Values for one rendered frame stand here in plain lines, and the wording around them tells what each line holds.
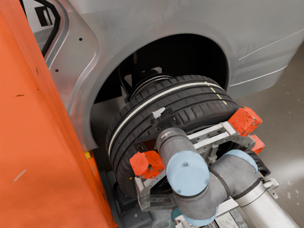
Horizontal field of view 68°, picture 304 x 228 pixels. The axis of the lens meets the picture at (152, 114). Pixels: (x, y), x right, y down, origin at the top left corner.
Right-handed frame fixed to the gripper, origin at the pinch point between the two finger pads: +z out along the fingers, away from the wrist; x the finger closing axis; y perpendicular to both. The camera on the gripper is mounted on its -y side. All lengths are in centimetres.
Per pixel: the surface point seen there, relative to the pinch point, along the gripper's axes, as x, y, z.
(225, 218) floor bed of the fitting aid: -115, -3, 34
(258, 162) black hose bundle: -34.0, 23.2, -11.7
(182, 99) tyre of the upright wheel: -2.8, 12.8, 3.8
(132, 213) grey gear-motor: -57, -45, 25
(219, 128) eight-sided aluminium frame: -16.8, 17.9, -4.6
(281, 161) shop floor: -140, 63, 72
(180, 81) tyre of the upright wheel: 0.5, 16.3, 12.2
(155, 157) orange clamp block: -9.5, -6.7, -8.7
